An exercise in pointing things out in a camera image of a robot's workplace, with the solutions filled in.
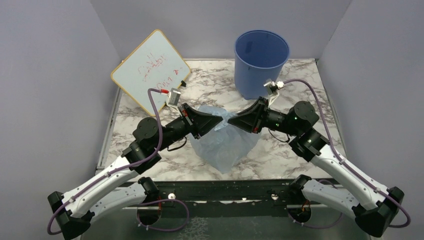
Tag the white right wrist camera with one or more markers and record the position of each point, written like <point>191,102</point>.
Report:
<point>272,88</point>

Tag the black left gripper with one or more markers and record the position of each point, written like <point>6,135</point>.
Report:
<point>202,122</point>

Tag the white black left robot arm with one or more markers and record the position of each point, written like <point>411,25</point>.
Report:
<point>71,209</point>

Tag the blue plastic trash bin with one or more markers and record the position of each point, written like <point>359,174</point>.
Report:
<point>259,57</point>

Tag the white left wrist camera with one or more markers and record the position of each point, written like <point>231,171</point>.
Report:
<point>173,97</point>

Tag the black metal mounting rail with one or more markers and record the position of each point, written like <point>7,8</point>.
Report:
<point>223,199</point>

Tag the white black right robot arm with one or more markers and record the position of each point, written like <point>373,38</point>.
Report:
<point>370,204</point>

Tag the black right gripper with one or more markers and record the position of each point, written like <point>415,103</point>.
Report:
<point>251,119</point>

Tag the light blue trash bag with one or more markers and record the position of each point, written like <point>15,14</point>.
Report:
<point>225,145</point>

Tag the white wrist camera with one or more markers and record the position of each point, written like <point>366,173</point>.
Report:
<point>272,88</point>
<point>173,97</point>

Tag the yellow-framed whiteboard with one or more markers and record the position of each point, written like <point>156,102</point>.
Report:
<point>154,64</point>

